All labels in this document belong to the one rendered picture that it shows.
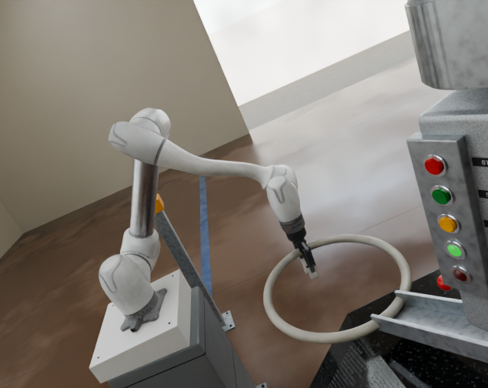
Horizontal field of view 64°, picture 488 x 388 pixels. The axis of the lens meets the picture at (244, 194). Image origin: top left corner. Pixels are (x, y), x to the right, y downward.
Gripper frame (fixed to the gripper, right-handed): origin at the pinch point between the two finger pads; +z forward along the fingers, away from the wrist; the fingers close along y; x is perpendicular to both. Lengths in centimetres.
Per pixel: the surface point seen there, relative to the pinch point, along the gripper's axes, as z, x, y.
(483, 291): -48, 3, 83
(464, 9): -90, 5, 83
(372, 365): 0.4, -6.4, 49.1
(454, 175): -68, 2, 80
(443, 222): -60, 1, 79
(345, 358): 5.6, -9.9, 38.8
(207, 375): 23, -55, -1
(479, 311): -40, 4, 80
